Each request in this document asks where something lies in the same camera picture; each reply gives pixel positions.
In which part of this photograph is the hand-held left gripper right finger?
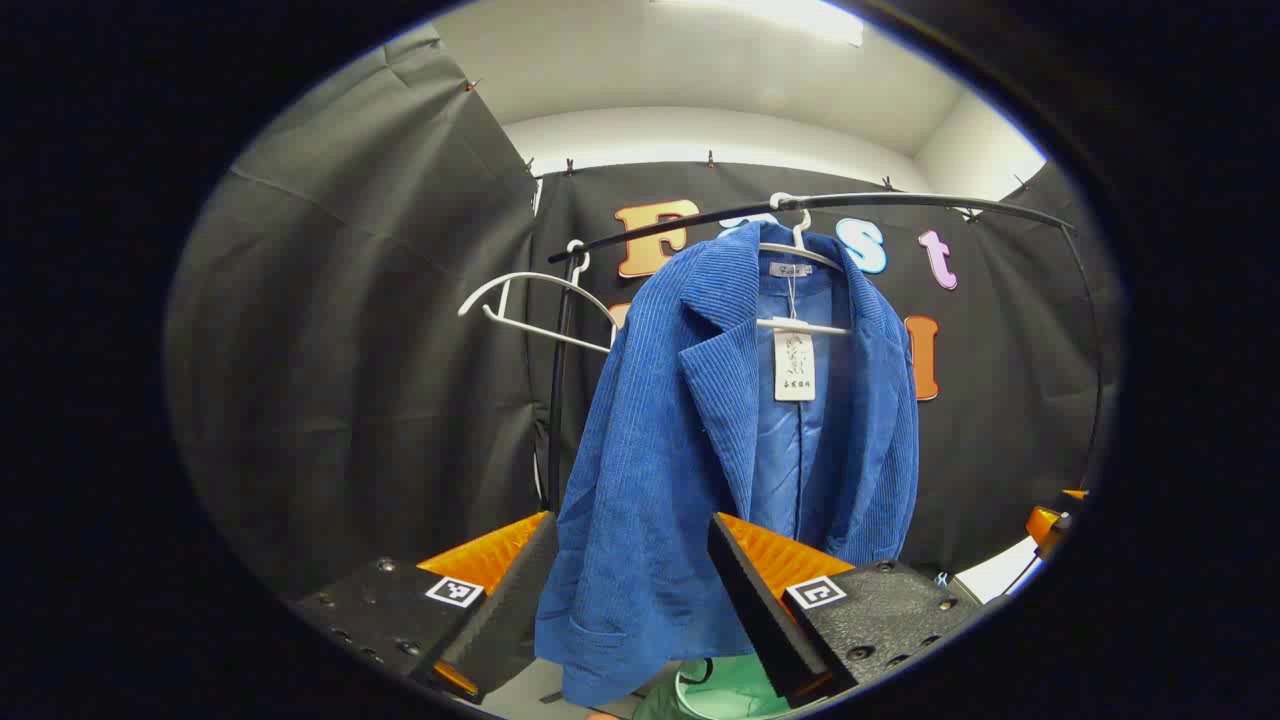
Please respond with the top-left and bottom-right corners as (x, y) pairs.
(706, 512), (989, 709)

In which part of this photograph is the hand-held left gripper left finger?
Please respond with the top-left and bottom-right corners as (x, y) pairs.
(288, 510), (561, 706)

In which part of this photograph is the green laundry hamper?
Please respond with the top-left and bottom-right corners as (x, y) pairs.
(632, 655), (801, 720)

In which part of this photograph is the blue corduroy jacket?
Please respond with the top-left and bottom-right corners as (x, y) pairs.
(533, 220), (921, 709)

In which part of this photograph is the white plastic hanger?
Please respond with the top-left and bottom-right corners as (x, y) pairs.
(458, 240), (621, 354)
(755, 192), (856, 336)

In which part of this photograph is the black clothes rack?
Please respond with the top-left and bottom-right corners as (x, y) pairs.
(545, 192), (1106, 516)

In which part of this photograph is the white metal cabinet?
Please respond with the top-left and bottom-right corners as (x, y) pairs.
(950, 535), (1046, 606)

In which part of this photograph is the white paper garment tag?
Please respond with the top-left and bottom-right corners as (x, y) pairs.
(773, 318), (818, 403)

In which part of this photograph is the black backdrop cloth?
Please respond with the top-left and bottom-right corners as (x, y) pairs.
(165, 25), (1126, 601)

